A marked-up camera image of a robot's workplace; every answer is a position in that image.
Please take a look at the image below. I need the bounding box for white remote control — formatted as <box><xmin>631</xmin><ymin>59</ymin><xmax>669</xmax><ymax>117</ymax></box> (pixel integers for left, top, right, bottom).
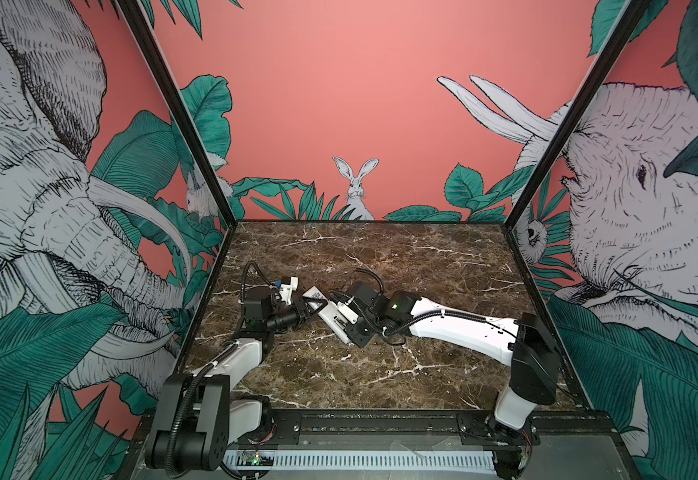
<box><xmin>303</xmin><ymin>286</ymin><xmax>353</xmax><ymax>345</ymax></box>

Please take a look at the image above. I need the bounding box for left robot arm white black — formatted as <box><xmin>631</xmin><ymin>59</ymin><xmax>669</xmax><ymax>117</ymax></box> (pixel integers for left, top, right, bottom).
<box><xmin>144</xmin><ymin>285</ymin><xmax>330</xmax><ymax>479</ymax></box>

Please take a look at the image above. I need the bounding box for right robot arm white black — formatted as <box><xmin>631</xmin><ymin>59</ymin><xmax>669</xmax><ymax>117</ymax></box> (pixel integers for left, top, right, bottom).
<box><xmin>331</xmin><ymin>291</ymin><xmax>562</xmax><ymax>432</ymax></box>

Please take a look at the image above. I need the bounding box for small green circuit board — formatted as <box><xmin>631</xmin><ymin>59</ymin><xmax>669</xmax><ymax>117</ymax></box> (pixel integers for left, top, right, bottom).
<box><xmin>237</xmin><ymin>450</ymin><xmax>275</xmax><ymax>469</ymax></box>

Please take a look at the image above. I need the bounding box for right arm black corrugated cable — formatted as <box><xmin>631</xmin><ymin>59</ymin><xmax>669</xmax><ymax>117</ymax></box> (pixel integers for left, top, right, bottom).
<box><xmin>354</xmin><ymin>266</ymin><xmax>386</xmax><ymax>292</ymax></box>

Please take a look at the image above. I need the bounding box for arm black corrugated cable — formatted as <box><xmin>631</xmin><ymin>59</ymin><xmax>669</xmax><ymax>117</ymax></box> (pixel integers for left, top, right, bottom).
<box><xmin>239</xmin><ymin>260</ymin><xmax>277</xmax><ymax>337</ymax></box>
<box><xmin>354</xmin><ymin>266</ymin><xmax>386</xmax><ymax>292</ymax></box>

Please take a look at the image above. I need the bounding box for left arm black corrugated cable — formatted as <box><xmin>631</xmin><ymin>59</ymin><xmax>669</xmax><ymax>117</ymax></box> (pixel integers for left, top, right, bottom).
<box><xmin>239</xmin><ymin>260</ymin><xmax>277</xmax><ymax>337</ymax></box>

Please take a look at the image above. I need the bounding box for white ribbed cable duct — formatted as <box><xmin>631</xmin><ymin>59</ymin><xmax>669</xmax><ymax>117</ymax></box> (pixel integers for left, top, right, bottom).
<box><xmin>224</xmin><ymin>450</ymin><xmax>496</xmax><ymax>475</ymax></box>

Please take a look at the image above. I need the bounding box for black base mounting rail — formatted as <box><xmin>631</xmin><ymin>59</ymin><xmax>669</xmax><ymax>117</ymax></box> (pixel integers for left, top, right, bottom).
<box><xmin>144</xmin><ymin>409</ymin><xmax>614</xmax><ymax>448</ymax></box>

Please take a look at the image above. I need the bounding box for left black frame post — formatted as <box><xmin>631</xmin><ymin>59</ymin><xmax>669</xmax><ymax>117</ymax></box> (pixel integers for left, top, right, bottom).
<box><xmin>114</xmin><ymin>0</ymin><xmax>237</xmax><ymax>229</ymax></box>

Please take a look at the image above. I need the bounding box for black frame post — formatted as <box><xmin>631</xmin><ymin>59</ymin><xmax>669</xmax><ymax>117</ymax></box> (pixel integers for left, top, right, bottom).
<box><xmin>114</xmin><ymin>0</ymin><xmax>237</xmax><ymax>229</ymax></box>
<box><xmin>502</xmin><ymin>0</ymin><xmax>651</xmax><ymax>232</ymax></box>

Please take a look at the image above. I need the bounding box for right black frame post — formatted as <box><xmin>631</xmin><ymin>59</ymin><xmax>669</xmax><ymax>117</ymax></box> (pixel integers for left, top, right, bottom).
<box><xmin>502</xmin><ymin>0</ymin><xmax>651</xmax><ymax>232</ymax></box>

